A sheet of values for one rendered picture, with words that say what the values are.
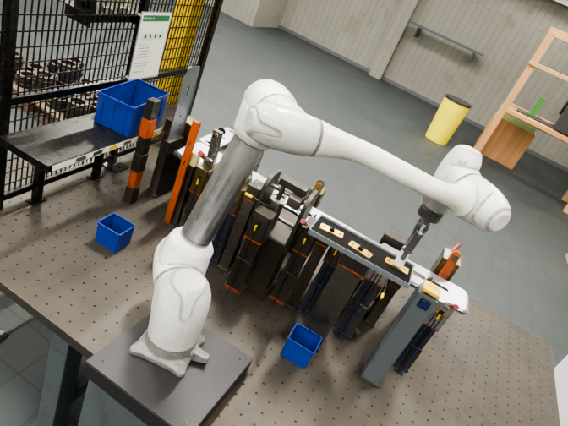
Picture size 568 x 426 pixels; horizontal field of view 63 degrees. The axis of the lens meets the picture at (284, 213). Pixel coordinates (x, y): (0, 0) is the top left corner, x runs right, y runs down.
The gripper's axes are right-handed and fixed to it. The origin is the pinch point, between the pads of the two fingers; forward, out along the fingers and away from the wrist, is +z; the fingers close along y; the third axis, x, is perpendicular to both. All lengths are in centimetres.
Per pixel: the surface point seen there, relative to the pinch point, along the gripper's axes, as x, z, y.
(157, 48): 137, -9, 46
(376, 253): 7.8, 4.0, 0.9
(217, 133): 82, -1, 14
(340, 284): 13.3, 18.5, -5.0
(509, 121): -104, 50, 750
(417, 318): -14.1, 15.0, -4.5
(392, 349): -13.5, 31.3, -4.5
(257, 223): 50, 16, -1
